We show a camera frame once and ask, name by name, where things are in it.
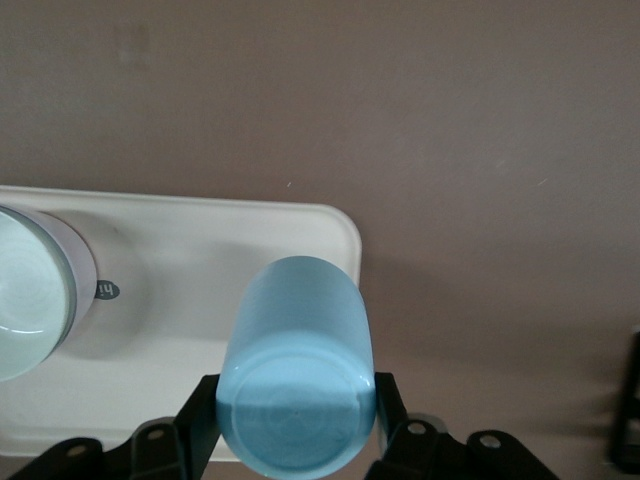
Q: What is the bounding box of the black wire cup rack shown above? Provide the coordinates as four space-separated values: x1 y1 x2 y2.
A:
610 324 640 472

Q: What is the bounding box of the light blue cup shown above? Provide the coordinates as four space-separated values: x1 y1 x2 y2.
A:
215 254 377 479

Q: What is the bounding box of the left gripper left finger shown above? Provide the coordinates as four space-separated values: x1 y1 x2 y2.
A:
0 374 224 480

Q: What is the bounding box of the beige plastic tray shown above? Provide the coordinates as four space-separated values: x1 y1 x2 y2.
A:
0 184 364 464

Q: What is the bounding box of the white bowl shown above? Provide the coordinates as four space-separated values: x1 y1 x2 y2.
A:
0 203 99 385

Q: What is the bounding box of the brown table cover mat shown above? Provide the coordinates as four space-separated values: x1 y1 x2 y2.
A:
0 0 640 480

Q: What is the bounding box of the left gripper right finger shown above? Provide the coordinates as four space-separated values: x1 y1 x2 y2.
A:
367 372 551 480

